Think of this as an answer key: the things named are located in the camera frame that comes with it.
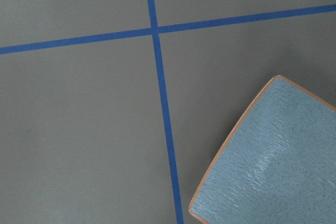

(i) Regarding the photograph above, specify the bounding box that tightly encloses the grey square plate orange rim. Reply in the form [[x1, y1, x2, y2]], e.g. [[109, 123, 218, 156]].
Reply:
[[188, 76, 335, 223]]

